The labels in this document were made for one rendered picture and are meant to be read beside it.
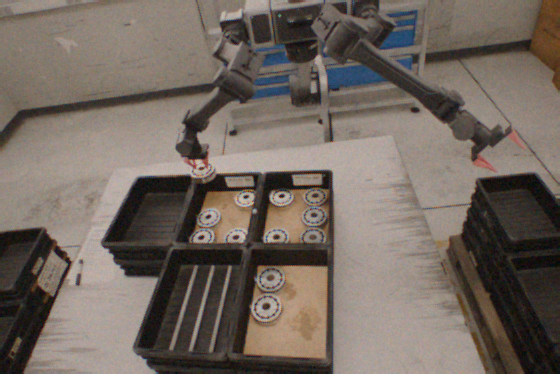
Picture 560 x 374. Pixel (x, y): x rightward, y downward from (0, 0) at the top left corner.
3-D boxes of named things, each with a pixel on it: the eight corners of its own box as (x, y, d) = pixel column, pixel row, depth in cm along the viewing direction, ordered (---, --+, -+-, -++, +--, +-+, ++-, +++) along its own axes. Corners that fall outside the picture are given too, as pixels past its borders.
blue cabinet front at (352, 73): (324, 89, 324) (320, 23, 286) (410, 77, 319) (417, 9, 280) (325, 90, 322) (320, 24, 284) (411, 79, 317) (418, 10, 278)
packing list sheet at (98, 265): (89, 227, 188) (88, 227, 188) (133, 222, 186) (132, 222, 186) (63, 285, 165) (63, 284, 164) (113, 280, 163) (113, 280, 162)
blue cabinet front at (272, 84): (232, 101, 331) (217, 38, 292) (315, 90, 325) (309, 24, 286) (232, 103, 329) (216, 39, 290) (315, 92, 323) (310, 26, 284)
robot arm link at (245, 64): (275, 57, 101) (242, 36, 97) (249, 102, 104) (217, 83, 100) (244, 50, 141) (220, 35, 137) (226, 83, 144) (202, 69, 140)
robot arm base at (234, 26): (248, 47, 148) (242, 16, 140) (247, 56, 142) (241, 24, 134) (226, 50, 149) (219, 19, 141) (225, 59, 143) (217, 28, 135)
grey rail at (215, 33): (206, 35, 297) (204, 29, 294) (427, 3, 283) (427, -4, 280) (205, 41, 290) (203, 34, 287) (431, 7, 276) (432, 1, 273)
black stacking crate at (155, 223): (146, 194, 183) (136, 176, 176) (204, 192, 178) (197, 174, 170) (112, 262, 156) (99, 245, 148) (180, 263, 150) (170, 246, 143)
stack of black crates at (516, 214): (457, 234, 222) (474, 178, 190) (510, 229, 219) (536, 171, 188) (485, 295, 193) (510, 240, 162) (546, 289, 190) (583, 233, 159)
